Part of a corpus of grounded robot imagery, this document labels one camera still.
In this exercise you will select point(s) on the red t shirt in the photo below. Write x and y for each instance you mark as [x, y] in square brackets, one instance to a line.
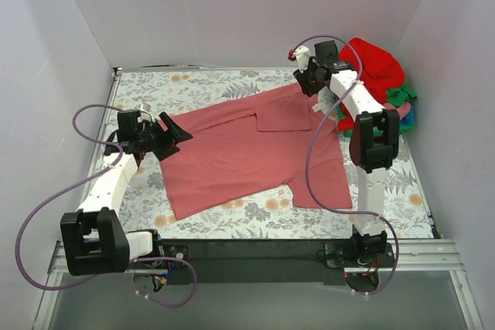
[381, 70]

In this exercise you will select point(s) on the green t shirt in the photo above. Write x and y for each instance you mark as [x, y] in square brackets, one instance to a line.
[398, 96]

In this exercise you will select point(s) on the blue t shirt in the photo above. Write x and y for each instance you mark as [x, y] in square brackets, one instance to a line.
[409, 120]

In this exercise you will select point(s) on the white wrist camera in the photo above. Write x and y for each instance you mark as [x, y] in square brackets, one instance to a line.
[146, 110]
[301, 55]

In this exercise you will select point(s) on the green plastic basket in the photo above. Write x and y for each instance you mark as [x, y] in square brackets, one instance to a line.
[345, 123]

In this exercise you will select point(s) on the pink t shirt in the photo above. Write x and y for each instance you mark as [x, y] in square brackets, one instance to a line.
[244, 146]
[402, 110]

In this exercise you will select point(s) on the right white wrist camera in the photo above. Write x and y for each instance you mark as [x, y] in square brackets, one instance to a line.
[301, 55]

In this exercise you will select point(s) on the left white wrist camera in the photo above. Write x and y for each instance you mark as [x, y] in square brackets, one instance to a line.
[146, 110]

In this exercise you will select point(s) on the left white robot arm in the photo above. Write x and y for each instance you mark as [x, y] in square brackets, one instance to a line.
[93, 238]

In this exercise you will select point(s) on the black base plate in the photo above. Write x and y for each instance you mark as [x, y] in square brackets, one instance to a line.
[260, 262]

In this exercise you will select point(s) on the floral table mat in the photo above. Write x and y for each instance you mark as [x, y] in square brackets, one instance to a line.
[267, 214]

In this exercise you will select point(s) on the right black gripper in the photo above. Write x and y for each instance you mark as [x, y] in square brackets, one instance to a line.
[305, 80]

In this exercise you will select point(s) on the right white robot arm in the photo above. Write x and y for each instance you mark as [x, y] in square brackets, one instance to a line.
[373, 146]

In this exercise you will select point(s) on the aluminium frame rail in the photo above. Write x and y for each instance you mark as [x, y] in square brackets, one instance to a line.
[414, 255]

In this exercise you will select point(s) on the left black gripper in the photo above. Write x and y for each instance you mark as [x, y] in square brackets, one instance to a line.
[163, 137]

